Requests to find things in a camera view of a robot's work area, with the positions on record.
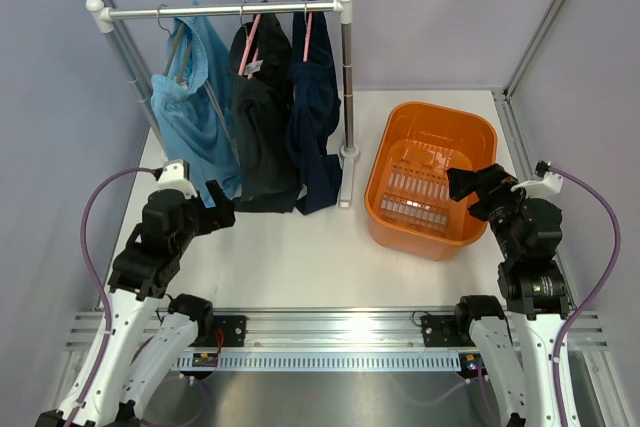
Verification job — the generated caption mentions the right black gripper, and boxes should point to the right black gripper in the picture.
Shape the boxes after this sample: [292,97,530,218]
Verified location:
[447,163,538,259]

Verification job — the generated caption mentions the grey hanger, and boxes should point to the grey hanger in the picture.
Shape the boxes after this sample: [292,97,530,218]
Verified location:
[151,17,233,156]

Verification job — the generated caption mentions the light blue shorts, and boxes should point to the light blue shorts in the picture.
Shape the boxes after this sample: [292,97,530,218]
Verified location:
[151,17,242,207]

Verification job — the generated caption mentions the black shorts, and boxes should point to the black shorts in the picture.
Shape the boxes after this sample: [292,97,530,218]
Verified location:
[227,14,301,213]

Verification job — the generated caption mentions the navy blue shorts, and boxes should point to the navy blue shorts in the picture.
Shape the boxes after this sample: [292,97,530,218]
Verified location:
[286,12,342,215]

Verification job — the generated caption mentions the pink hanger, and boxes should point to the pink hanger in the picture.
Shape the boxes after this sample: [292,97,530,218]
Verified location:
[238,13,262,78]
[302,3,313,62]

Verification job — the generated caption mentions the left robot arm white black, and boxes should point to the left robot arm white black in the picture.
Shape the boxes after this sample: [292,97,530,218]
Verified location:
[36,181,235,426]

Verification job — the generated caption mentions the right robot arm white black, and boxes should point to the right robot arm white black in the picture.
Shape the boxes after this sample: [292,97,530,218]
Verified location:
[447,164,580,426]

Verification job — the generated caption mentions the orange plastic basket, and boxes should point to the orange plastic basket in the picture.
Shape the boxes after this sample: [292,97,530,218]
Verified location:
[364,101,497,261]

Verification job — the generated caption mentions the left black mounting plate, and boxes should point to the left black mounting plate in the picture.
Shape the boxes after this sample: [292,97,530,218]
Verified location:
[191,315,247,348]

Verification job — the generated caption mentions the black mounting plate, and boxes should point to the black mounting plate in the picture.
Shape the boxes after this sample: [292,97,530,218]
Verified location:
[420,314,474,348]
[191,315,247,348]

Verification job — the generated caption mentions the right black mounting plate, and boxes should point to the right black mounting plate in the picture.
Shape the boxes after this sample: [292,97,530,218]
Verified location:
[420,314,474,348]

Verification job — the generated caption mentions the silver clothes rack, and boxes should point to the silver clothes rack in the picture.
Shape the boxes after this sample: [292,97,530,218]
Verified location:
[85,0,360,209]

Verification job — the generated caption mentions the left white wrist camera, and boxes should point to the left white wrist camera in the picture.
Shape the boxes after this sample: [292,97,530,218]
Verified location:
[153,159,198,200]

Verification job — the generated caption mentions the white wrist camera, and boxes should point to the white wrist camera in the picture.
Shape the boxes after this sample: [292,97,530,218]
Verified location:
[153,159,198,200]
[511,160,563,199]

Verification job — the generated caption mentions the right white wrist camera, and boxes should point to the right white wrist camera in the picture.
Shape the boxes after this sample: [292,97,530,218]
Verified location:
[511,160,563,199]

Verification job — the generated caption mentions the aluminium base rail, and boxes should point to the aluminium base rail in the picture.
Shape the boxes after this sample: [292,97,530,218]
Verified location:
[65,309,608,352]

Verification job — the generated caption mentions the white slotted cable duct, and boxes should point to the white slotted cable duct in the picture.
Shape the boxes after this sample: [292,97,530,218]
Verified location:
[171,352,462,372]

